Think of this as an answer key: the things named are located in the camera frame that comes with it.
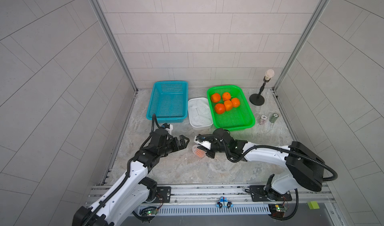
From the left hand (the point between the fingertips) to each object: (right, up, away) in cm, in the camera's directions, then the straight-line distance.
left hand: (185, 140), depth 79 cm
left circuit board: (-16, -30, -10) cm, 36 cm away
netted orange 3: (+27, +18, +22) cm, 40 cm away
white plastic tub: (+9, +5, +12) cm, 16 cm away
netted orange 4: (+21, +16, +19) cm, 32 cm away
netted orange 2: (+27, +24, +26) cm, 45 cm away
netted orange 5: (+7, -7, 0) cm, 10 cm away
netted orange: (+19, +23, +26) cm, 40 cm away
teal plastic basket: (-15, +20, +30) cm, 39 cm away
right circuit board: (+43, -29, -11) cm, 54 cm away
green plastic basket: (+35, +9, +20) cm, 41 cm away
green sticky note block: (+59, -26, -12) cm, 65 cm away
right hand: (+7, -4, +1) cm, 8 cm away
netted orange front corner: (+32, +20, +23) cm, 45 cm away
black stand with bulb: (+51, +22, +32) cm, 64 cm away
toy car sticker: (+19, -26, -11) cm, 34 cm away
